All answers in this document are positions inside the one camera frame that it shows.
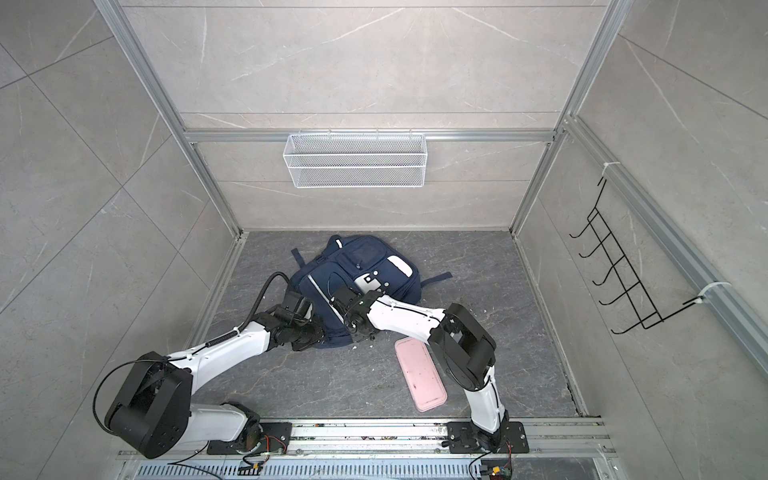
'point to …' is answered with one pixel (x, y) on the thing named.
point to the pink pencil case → (423, 380)
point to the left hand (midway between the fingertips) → (329, 328)
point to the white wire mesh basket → (365, 159)
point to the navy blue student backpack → (359, 262)
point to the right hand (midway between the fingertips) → (365, 327)
